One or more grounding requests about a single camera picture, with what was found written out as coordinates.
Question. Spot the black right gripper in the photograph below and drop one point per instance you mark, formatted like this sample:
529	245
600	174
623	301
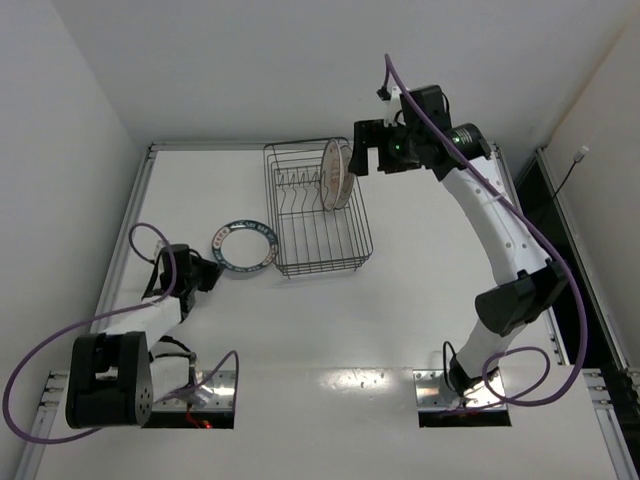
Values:
373	145

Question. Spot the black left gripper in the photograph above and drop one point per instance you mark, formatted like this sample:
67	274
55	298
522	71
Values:
208	273

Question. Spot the blue rimmed white plate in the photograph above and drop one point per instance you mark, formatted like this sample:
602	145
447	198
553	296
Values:
245	246

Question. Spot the orange sunburst plate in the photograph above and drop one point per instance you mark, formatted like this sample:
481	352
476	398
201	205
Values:
331	174

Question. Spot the white plate with grey motif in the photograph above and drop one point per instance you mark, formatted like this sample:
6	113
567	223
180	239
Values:
348	178

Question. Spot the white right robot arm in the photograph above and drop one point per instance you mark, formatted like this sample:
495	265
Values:
527	279

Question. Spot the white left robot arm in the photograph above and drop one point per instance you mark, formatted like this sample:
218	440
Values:
114	379

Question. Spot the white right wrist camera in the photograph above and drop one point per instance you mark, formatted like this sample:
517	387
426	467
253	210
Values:
394	110

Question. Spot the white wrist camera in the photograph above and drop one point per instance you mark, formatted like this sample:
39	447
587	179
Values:
394	110
157	251

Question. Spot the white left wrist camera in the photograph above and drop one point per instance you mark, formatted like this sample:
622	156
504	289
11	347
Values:
157	251

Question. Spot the black wire dish rack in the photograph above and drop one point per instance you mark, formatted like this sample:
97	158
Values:
312	238

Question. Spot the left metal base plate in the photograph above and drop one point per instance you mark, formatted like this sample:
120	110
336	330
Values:
215	396

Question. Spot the metal base plate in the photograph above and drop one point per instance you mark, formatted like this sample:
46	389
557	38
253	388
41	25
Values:
215	396
433	395

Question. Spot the aluminium frame rail left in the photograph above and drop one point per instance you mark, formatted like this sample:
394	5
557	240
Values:
51	397

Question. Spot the aluminium frame rail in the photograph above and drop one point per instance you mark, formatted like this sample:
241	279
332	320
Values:
51	397
606	372

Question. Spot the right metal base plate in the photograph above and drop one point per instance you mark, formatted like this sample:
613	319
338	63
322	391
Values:
433	395

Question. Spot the aluminium frame rail right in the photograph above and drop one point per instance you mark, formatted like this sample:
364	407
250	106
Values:
606	372

